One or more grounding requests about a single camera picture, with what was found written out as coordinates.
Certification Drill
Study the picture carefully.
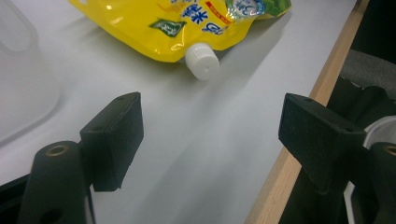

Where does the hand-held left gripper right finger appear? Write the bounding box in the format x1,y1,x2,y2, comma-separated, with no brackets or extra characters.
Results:
277,92,396,224

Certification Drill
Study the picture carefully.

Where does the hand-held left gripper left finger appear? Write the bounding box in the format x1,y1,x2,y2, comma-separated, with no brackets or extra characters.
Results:
18,91,145,224

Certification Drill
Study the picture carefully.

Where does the yellow spout pouch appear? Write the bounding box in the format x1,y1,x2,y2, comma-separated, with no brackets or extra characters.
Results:
68,0,293,82

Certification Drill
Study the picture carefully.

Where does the grey chair seat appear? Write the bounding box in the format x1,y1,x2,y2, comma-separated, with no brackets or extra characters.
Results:
339,49,396,100

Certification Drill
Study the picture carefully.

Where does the clear plastic container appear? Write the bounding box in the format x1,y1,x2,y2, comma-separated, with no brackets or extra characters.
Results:
0,0,62,147

